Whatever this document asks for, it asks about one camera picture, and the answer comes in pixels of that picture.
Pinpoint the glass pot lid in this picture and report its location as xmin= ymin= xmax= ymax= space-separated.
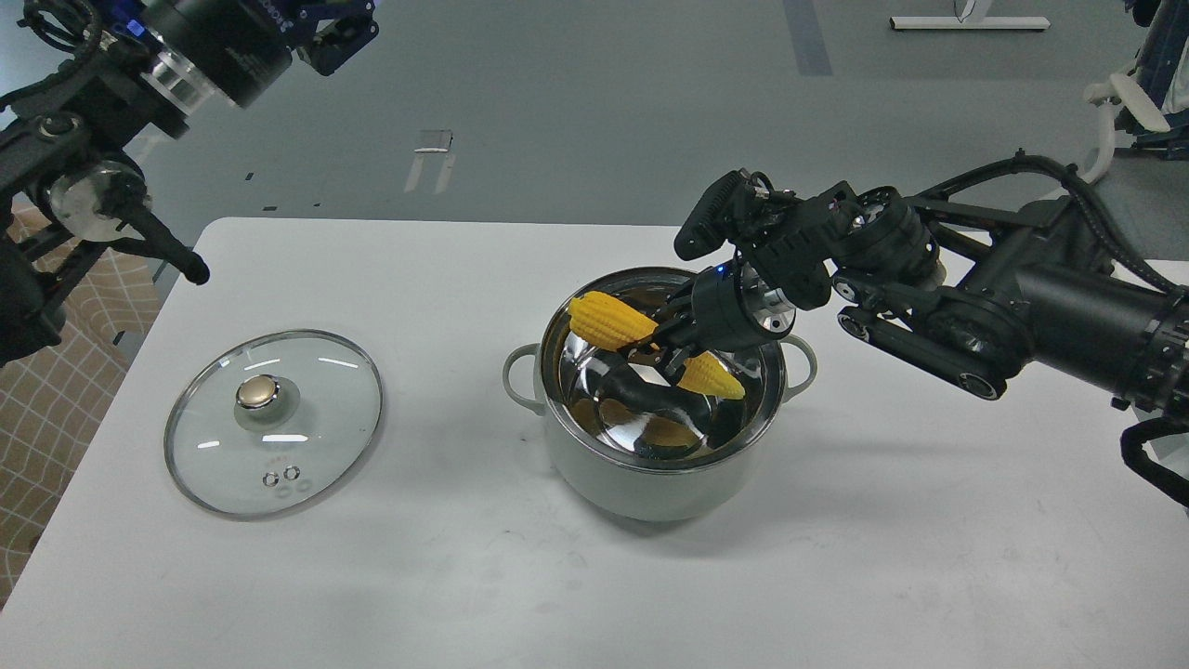
xmin=163 ymin=329 xmax=384 ymax=520

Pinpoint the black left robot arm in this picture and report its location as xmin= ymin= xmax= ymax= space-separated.
xmin=1 ymin=1 xmax=379 ymax=361

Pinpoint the yellow corn cob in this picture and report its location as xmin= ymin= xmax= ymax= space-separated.
xmin=566 ymin=291 xmax=746 ymax=400

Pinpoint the white desk base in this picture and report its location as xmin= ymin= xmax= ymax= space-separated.
xmin=888 ymin=1 xmax=1052 ymax=33

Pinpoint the beige checkered cloth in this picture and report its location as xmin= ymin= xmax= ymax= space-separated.
xmin=1 ymin=250 xmax=161 ymax=604

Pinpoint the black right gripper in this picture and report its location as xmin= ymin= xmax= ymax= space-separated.
xmin=641 ymin=263 xmax=797 ymax=387

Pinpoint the grey steel cooking pot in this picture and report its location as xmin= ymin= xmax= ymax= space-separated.
xmin=503 ymin=270 xmax=818 ymax=522

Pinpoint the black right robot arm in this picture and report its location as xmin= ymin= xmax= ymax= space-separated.
xmin=636 ymin=151 xmax=1188 ymax=504

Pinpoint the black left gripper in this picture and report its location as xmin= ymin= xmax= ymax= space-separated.
xmin=140 ymin=1 xmax=380 ymax=109

